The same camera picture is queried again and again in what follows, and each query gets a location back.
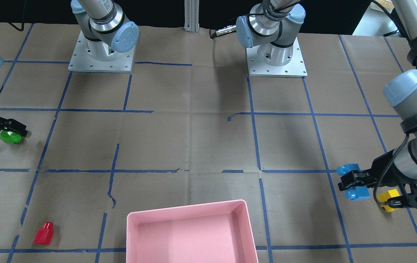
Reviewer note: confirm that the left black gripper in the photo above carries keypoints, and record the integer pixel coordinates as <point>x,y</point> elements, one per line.
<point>381,167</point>

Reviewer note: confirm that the blue toy block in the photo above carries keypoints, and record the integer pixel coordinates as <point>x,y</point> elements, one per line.
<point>352,182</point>

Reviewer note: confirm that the green toy block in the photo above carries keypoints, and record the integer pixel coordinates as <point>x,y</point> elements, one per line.
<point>10,137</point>

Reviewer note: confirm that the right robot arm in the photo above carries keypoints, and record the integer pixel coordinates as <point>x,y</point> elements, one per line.
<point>105,21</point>

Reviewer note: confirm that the pink plastic box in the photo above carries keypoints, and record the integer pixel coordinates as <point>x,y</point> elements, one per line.
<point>217,232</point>

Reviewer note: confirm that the yellow toy block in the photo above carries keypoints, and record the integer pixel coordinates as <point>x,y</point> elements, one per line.
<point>386,196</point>

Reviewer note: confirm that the red toy block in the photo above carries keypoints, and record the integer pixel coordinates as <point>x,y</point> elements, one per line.
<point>44,234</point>

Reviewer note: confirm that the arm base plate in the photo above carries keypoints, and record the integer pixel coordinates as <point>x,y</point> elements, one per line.
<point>276,67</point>
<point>97,57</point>

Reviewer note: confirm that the aluminium frame post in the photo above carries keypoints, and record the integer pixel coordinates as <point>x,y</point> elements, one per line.
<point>191,12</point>

